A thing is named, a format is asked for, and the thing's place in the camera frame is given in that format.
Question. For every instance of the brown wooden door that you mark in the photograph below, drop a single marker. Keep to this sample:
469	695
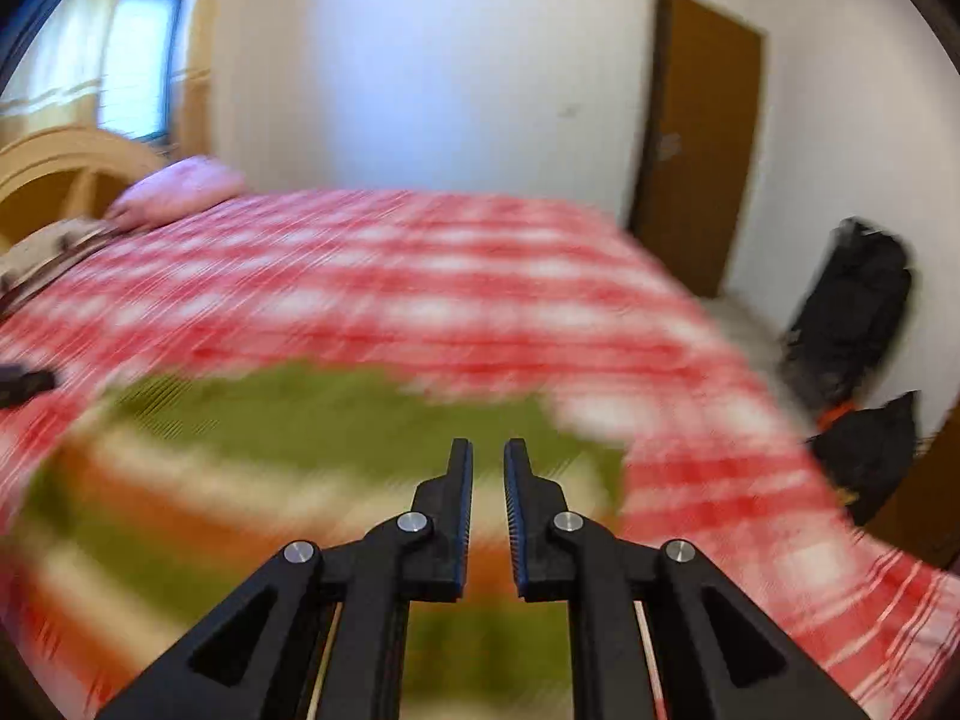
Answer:
701	142

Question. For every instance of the cream wooden headboard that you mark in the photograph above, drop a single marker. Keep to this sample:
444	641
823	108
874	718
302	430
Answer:
52	165

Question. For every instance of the pink pillow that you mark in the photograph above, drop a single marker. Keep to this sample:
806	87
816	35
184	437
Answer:
176	191

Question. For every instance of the red plaid bedsheet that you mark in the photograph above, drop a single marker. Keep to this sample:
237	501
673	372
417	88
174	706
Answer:
450	277

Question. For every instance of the small orange item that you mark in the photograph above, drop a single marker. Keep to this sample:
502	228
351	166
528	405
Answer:
836	414

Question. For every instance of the window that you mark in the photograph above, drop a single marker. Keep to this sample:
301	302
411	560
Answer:
142	52

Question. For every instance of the black folding chair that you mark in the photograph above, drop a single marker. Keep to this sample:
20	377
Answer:
855	307

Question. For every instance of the yellow floral curtain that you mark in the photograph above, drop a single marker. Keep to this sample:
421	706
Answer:
199	75

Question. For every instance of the brown wooden dresser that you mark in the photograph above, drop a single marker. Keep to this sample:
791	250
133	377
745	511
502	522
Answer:
930	510

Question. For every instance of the white brown patterned pillow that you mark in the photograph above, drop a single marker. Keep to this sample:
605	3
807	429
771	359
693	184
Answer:
52	251

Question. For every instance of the sheer cream curtain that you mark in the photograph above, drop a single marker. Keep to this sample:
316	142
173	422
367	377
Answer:
67	52

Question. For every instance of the black bag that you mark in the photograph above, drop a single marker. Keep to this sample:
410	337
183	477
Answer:
874	457

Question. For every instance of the green knit sweater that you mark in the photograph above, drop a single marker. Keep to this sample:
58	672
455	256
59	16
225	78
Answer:
337	420

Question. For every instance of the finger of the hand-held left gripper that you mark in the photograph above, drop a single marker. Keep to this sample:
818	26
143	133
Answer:
26	384

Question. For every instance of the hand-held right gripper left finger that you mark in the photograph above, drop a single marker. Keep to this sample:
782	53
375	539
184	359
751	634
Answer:
466	510

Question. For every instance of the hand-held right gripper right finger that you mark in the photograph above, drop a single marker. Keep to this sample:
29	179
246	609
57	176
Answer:
511	510

